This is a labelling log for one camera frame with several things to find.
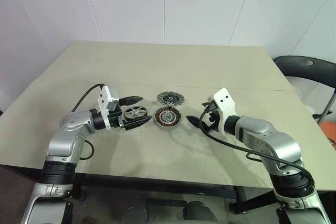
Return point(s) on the black chair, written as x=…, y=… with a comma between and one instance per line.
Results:
x=309, y=69

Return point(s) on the grey motor end cover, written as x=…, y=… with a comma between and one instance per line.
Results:
x=170, y=98

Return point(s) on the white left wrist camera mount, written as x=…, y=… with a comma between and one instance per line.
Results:
x=103, y=100

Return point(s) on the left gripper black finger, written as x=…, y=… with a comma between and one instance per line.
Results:
x=139, y=122
x=132, y=100

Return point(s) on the black table frame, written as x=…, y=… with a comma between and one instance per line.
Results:
x=157, y=182

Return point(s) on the grey motor base copper windings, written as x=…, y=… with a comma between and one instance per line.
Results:
x=166, y=117

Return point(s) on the silver spoked motor rotor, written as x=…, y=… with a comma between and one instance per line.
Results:
x=134, y=112

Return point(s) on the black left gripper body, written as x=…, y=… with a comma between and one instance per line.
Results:
x=115, y=120

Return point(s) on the orange object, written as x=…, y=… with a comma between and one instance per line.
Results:
x=329, y=134

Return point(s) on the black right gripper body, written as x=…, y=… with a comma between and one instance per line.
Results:
x=214, y=121

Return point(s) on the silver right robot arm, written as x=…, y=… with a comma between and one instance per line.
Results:
x=275, y=142

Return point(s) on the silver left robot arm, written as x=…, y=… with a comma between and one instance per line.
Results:
x=65, y=140

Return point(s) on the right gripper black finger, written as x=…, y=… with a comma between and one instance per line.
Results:
x=194, y=120

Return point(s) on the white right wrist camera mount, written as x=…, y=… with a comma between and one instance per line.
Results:
x=223, y=100

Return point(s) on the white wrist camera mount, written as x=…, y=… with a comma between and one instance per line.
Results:
x=223, y=100
x=103, y=100

